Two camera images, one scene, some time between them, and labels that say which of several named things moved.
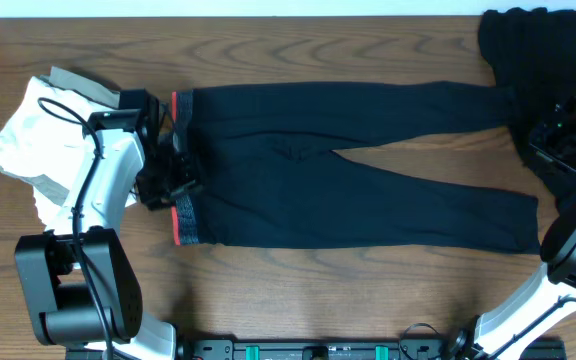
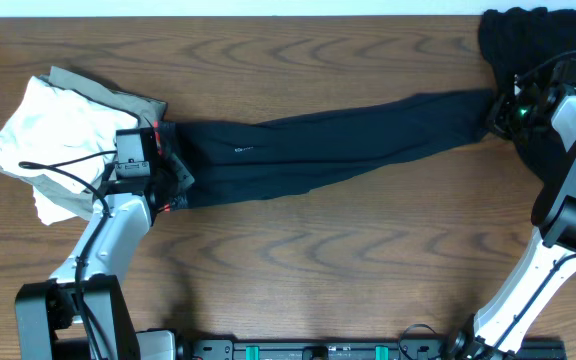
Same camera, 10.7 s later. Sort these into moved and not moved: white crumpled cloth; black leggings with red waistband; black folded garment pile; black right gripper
Moved: black right gripper; black leggings with red waistband
Not moved: black folded garment pile; white crumpled cloth
